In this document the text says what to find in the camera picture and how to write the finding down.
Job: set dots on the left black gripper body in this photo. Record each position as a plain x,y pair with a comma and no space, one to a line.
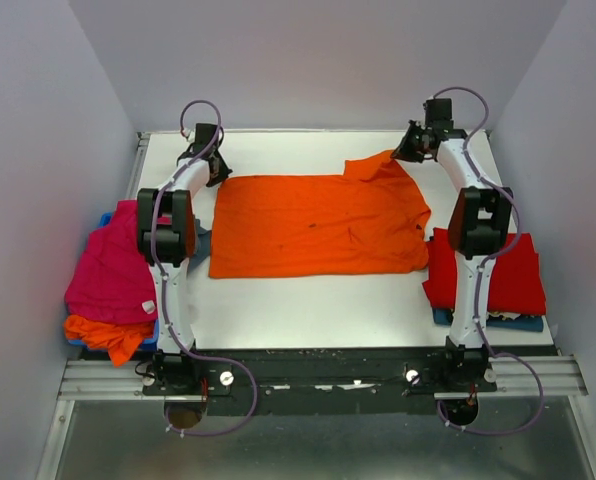
222,171

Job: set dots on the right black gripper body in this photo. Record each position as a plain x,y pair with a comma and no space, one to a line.
411,147

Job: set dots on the orange t shirt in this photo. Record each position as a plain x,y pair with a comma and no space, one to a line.
119,341
369,219

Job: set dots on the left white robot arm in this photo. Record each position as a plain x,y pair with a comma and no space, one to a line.
168,233

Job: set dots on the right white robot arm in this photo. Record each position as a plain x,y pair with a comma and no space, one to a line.
479,224

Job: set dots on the grey blue t shirt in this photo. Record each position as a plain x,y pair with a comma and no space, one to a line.
203,240

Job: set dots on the folded red t shirt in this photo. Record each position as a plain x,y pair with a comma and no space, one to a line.
515,285

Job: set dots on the magenta t shirt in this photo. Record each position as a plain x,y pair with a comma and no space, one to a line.
112,282

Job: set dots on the blue plastic bin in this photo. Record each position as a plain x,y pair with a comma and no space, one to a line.
148,344

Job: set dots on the folded blue t shirt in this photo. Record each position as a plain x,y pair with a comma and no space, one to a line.
509,321

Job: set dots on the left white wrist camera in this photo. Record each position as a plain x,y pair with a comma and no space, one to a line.
188,134

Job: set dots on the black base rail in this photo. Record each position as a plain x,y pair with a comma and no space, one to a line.
454,366

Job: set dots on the aluminium frame rail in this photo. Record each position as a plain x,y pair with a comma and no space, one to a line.
103,380

